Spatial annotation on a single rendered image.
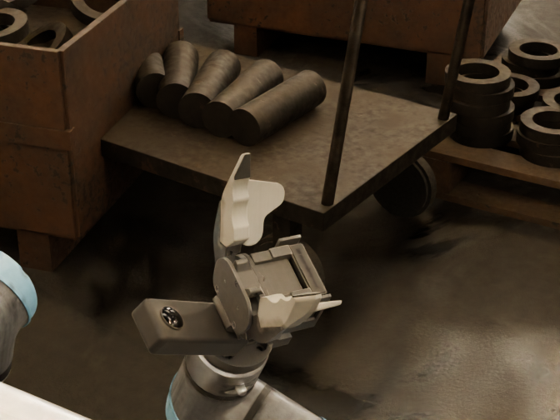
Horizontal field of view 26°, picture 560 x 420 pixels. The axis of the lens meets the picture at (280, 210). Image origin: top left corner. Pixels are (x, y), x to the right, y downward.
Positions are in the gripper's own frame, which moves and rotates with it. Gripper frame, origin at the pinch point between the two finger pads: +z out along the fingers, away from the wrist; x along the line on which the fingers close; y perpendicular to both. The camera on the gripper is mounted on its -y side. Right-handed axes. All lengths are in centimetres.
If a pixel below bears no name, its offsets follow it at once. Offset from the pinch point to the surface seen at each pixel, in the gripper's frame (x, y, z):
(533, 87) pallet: -125, 195, -151
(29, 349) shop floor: -85, 29, -172
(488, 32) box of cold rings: -166, 214, -172
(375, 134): -105, 122, -136
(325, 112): -121, 118, -144
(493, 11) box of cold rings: -171, 217, -168
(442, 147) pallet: -111, 156, -156
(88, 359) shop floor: -76, 40, -166
